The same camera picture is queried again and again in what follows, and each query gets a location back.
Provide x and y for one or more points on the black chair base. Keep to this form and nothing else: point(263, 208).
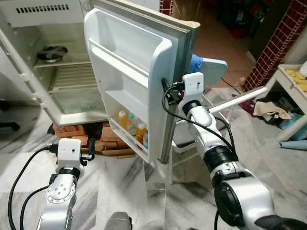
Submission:
point(7, 125)

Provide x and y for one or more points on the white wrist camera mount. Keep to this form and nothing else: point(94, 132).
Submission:
point(69, 151)
point(194, 84)

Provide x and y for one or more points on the teal plastic bag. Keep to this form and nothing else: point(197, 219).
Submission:
point(292, 120)

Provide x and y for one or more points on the white fridge body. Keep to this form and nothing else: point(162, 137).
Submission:
point(29, 14)

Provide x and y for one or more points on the white storage rack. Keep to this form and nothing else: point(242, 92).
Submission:
point(292, 130)

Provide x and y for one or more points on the clear plastic bottle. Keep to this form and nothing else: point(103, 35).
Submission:
point(132, 124)

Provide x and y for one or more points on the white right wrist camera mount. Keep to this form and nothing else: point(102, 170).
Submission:
point(194, 84)

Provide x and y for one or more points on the beige cloth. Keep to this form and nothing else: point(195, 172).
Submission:
point(268, 109)

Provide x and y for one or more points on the red brick stack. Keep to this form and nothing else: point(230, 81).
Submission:
point(115, 147)
point(76, 131)

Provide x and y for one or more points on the clear acrylic stand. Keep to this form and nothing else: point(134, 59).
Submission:
point(158, 191)

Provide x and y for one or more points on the white fridge door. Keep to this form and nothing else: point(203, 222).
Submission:
point(129, 52)

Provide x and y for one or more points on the orange juice bottle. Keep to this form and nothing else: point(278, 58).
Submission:
point(123, 120)
point(140, 134)

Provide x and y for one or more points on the yellow cloth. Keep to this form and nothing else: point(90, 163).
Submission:
point(297, 76)

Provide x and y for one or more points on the dark red cloth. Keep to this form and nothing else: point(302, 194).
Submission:
point(247, 106)

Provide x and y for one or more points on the light blue chair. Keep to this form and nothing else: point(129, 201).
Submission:
point(216, 69)

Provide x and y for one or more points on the grey robot leg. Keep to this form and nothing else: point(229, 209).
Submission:
point(117, 221)

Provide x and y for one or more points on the glass crisper cover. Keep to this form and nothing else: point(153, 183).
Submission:
point(76, 100)

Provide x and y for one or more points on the blue cloth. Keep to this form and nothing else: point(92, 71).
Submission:
point(195, 63)

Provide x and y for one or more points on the red tiled pillar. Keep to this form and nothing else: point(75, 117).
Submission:
point(278, 38)

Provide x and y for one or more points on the light blue flat item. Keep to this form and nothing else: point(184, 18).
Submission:
point(292, 144)

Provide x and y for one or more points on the steel bowl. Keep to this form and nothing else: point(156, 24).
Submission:
point(52, 53)

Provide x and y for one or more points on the white pole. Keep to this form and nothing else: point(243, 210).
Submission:
point(240, 99)

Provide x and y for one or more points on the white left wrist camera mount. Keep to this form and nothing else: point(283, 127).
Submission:
point(69, 151)

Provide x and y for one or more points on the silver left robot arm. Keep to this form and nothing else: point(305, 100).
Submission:
point(60, 191)

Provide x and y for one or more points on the blue plastic bottle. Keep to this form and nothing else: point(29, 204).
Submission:
point(146, 140)

